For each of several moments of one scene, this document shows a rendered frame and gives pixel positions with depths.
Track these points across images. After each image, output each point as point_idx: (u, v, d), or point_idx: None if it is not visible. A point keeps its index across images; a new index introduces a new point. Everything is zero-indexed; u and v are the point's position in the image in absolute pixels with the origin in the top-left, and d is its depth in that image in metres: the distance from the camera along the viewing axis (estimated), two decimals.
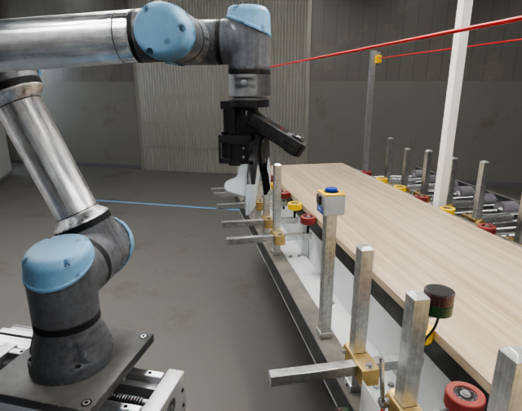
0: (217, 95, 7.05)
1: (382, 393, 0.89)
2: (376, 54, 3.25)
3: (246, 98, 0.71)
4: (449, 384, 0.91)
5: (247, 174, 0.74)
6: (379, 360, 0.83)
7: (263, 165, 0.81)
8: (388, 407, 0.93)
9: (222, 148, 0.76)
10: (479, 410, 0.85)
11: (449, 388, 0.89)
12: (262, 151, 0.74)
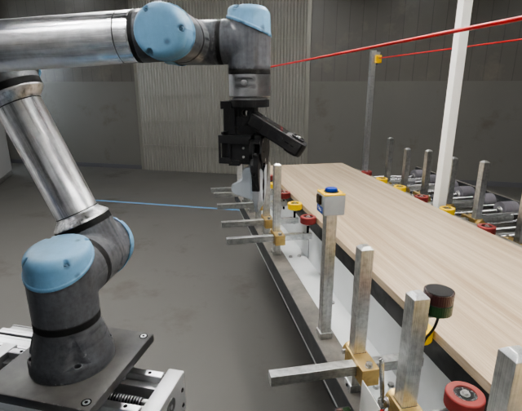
0: (217, 95, 7.05)
1: (382, 393, 0.89)
2: (376, 54, 3.25)
3: (246, 98, 0.71)
4: (449, 383, 0.91)
5: (251, 178, 0.77)
6: (379, 360, 0.83)
7: (261, 169, 0.79)
8: (388, 407, 0.93)
9: (222, 148, 0.76)
10: (479, 410, 0.85)
11: (448, 388, 0.89)
12: (262, 151, 0.74)
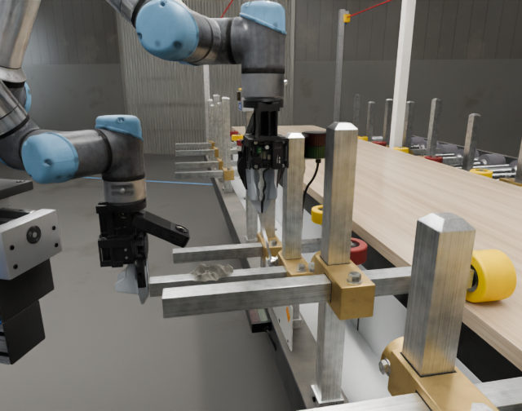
0: (202, 77, 7.04)
1: (266, 246, 0.89)
2: (344, 13, 3.25)
3: (280, 98, 0.73)
4: None
5: (272, 177, 0.77)
6: None
7: (256, 170, 0.77)
8: (276, 265, 0.92)
9: (282, 153, 0.71)
10: (357, 254, 0.84)
11: None
12: None
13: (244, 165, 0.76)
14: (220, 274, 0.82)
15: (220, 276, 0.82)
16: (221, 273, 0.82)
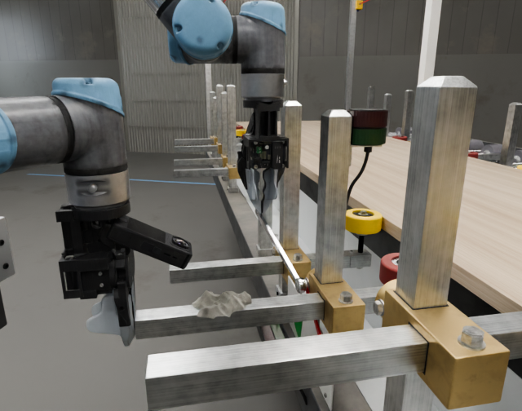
0: (203, 72, 6.81)
1: (285, 258, 0.73)
2: None
3: (280, 98, 0.73)
4: (387, 254, 0.67)
5: (272, 177, 0.77)
6: (256, 214, 0.80)
7: (256, 170, 0.77)
8: (307, 280, 0.69)
9: (282, 153, 0.71)
10: None
11: (385, 258, 0.65)
12: None
13: (244, 165, 0.76)
14: (235, 307, 0.59)
15: (234, 308, 0.59)
16: (235, 306, 0.59)
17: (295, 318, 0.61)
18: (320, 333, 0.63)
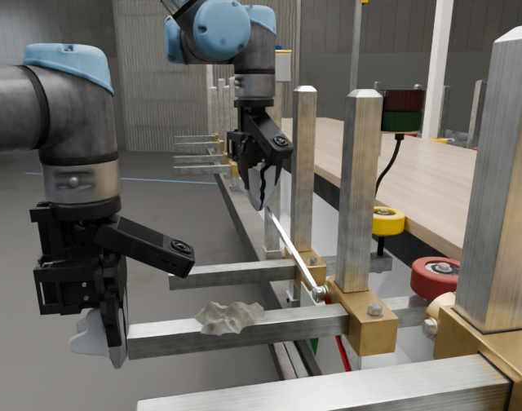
0: (203, 71, 6.72)
1: (299, 262, 0.64)
2: None
3: (241, 98, 0.74)
4: (419, 258, 0.58)
5: None
6: (266, 212, 0.72)
7: (264, 169, 0.78)
8: (326, 289, 0.60)
9: None
10: None
11: (418, 263, 0.57)
12: (249, 150, 0.74)
13: (272, 161, 0.80)
14: (245, 321, 0.50)
15: (244, 323, 0.50)
16: (245, 320, 0.50)
17: (315, 333, 0.53)
18: (343, 351, 0.55)
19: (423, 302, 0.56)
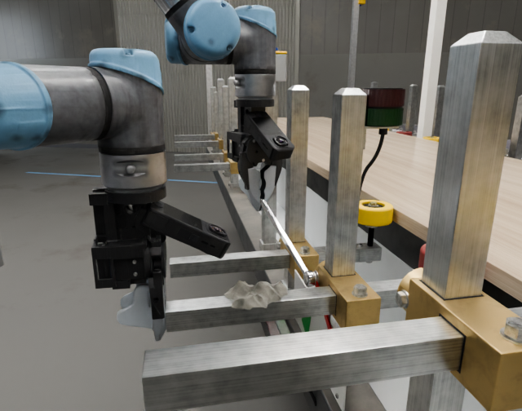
0: (203, 71, 6.77)
1: (292, 249, 0.68)
2: None
3: (241, 97, 0.74)
4: None
5: None
6: (261, 204, 0.76)
7: (264, 169, 0.78)
8: (316, 274, 0.65)
9: (232, 144, 0.81)
10: None
11: (425, 247, 0.62)
12: (249, 150, 0.74)
13: (272, 161, 0.80)
14: (271, 298, 0.55)
15: (270, 299, 0.55)
16: (272, 296, 0.55)
17: (333, 310, 0.58)
18: (331, 329, 0.59)
19: None
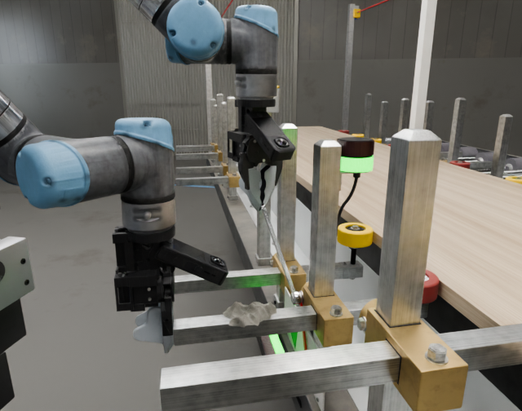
0: (203, 76, 6.87)
1: (284, 268, 0.76)
2: (354, 8, 3.08)
3: (241, 97, 0.74)
4: None
5: None
6: (261, 208, 0.78)
7: (264, 169, 0.78)
8: (303, 297, 0.75)
9: (232, 143, 0.81)
10: (429, 291, 0.67)
11: None
12: (250, 151, 0.74)
13: (273, 161, 0.80)
14: (262, 316, 0.65)
15: (261, 318, 0.65)
16: (263, 315, 0.66)
17: (316, 326, 0.68)
18: (306, 349, 0.74)
19: None
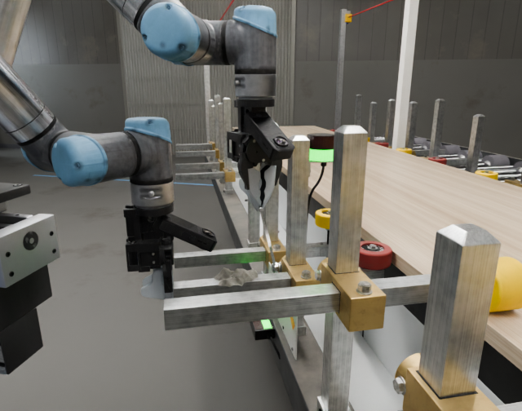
0: (202, 77, 7.02)
1: (270, 253, 0.86)
2: (346, 13, 3.22)
3: (241, 97, 0.74)
4: None
5: None
6: (258, 208, 0.79)
7: (264, 169, 0.78)
8: (280, 271, 0.90)
9: (232, 144, 0.81)
10: (382, 259, 0.82)
11: None
12: (249, 150, 0.74)
13: (272, 161, 0.80)
14: (245, 279, 0.80)
15: (245, 280, 0.80)
16: (245, 278, 0.80)
17: None
18: None
19: (360, 270, 0.86)
